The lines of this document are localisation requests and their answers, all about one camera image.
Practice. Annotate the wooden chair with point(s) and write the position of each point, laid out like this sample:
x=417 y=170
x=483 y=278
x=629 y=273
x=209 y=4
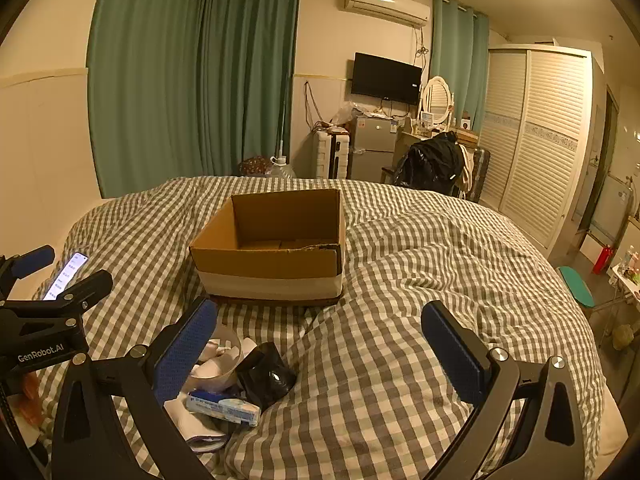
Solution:
x=390 y=175

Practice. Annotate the white air conditioner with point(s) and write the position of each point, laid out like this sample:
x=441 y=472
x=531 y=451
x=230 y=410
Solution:
x=385 y=5

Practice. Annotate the brown patterned bag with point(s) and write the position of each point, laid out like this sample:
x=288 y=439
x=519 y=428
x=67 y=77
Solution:
x=252 y=166

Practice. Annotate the white oval mirror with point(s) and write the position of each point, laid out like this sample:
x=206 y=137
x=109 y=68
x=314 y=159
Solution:
x=437 y=95

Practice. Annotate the dark suitcase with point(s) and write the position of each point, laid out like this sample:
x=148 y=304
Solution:
x=481 y=175

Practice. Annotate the small silver fridge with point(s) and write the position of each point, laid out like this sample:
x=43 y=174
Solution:
x=372 y=147

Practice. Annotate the brown cardboard box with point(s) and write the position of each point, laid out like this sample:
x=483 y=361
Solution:
x=270 y=262

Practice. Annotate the person's left hand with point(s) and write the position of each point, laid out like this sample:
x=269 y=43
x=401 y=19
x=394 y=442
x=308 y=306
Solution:
x=27 y=400

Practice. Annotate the narrow green curtain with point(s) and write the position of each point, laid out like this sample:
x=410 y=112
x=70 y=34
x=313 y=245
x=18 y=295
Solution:
x=457 y=45

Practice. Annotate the clear plastic bag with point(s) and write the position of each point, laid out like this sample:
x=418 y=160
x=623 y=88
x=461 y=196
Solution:
x=347 y=112

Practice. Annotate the white suitcase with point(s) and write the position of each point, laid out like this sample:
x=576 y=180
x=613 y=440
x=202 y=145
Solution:
x=330 y=155

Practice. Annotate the red fire extinguisher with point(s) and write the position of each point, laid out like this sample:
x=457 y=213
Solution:
x=601 y=260

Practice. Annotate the green oval board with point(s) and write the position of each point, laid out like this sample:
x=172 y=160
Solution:
x=577 y=287

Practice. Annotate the dressing table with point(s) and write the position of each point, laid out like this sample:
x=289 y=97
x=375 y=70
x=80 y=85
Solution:
x=467 y=137

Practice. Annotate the dark door frame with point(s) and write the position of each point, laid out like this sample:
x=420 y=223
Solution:
x=607 y=160

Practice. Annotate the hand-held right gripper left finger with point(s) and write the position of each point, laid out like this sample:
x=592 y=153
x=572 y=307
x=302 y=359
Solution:
x=185 y=352

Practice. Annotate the black wall television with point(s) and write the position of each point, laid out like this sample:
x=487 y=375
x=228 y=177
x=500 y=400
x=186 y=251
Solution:
x=385 y=77

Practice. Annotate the grey checked blanket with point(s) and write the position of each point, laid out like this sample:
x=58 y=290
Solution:
x=380 y=360

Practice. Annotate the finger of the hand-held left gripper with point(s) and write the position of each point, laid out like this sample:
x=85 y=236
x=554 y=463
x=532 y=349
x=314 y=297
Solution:
x=85 y=287
x=32 y=262

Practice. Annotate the smartphone with lit screen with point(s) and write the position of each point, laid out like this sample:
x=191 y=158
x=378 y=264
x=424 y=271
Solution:
x=65 y=275

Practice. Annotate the clear water jug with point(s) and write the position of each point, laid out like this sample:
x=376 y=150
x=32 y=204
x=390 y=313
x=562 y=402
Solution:
x=280 y=169

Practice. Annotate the black plastic bag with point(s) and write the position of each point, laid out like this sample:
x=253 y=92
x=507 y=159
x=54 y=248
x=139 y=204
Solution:
x=265 y=377

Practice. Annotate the white louvred wardrobe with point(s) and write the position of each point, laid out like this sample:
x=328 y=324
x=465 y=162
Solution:
x=540 y=135

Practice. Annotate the green window curtain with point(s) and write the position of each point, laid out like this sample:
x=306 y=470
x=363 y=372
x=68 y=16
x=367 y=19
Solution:
x=145 y=85
x=250 y=75

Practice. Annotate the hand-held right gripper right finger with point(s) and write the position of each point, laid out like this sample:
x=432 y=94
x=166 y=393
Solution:
x=452 y=352

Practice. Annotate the black jacket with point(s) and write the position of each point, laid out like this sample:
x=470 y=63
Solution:
x=432 y=160

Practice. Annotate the wide tape roll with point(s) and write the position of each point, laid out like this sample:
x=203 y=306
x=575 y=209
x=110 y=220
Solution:
x=235 y=360

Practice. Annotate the cluttered side table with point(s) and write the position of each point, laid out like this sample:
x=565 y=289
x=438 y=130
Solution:
x=627 y=272

